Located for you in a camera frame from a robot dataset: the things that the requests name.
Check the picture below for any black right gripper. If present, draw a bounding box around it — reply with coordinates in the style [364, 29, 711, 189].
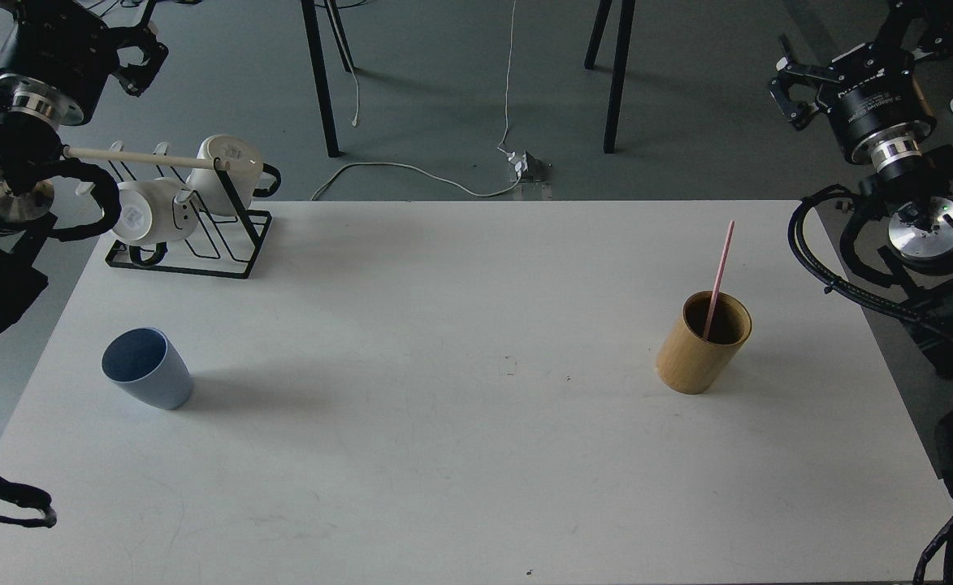
[769, 34, 936, 159]

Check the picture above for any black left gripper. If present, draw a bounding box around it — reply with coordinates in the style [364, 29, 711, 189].
[0, 1, 169, 97]

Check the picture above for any blue plastic cup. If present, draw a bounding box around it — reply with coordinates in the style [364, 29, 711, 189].
[101, 328, 194, 410]

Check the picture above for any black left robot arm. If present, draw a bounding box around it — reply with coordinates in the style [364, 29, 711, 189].
[0, 1, 168, 334]

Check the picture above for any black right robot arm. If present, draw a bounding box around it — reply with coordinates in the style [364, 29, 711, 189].
[769, 36, 953, 584]

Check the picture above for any white mug rear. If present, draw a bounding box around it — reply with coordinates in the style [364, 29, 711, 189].
[186, 134, 282, 216]

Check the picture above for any white mug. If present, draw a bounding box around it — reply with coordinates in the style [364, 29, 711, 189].
[186, 134, 282, 216]
[112, 177, 200, 267]

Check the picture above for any white mug front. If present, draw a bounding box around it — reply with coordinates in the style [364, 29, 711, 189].
[112, 177, 200, 267]

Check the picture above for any black table leg left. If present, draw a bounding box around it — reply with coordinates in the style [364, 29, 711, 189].
[299, 1, 343, 158]

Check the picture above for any black table leg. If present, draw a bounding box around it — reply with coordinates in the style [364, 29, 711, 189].
[299, 1, 343, 158]
[603, 0, 636, 154]

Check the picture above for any black table leg right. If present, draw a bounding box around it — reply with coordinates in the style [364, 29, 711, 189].
[603, 0, 636, 154]

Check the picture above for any floor power socket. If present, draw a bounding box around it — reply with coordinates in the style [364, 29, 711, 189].
[507, 149, 551, 183]

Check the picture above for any bamboo cylindrical holder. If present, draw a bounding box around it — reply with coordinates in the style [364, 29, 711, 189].
[656, 290, 752, 395]

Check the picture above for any black wire mug rack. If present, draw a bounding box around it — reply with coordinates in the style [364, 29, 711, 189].
[64, 141, 272, 280]

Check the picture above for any white hanging cable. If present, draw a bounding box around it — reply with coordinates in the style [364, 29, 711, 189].
[498, 0, 519, 155]

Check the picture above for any white floor cable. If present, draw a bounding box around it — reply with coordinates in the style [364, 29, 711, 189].
[311, 162, 522, 201]

